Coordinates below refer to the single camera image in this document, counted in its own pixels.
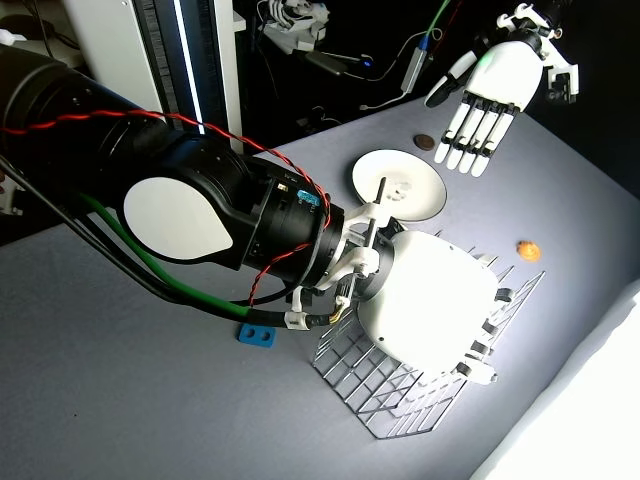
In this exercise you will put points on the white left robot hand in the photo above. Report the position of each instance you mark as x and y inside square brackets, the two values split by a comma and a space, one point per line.
[505, 75]

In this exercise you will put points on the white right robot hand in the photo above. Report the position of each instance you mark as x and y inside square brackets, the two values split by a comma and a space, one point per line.
[430, 300]

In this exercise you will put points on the white plate with black rim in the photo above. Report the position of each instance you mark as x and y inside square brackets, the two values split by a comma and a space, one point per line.
[420, 175]

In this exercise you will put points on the grey usb hub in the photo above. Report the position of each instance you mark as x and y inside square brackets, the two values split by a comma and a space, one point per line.
[416, 67]

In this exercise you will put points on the brown round disc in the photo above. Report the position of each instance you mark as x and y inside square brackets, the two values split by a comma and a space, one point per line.
[424, 142]

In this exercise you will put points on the small orange toy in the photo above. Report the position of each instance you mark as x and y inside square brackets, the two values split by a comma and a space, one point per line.
[529, 251]

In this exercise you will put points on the black device with blue light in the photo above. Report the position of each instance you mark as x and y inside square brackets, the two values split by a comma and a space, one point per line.
[325, 62]

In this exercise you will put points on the blue block with holes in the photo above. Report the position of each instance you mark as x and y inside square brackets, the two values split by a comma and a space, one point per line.
[250, 340]

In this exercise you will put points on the spare white robot hand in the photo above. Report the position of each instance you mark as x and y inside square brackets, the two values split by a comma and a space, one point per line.
[295, 30]

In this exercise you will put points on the white cabinet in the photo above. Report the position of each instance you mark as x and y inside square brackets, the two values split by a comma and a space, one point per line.
[110, 50]

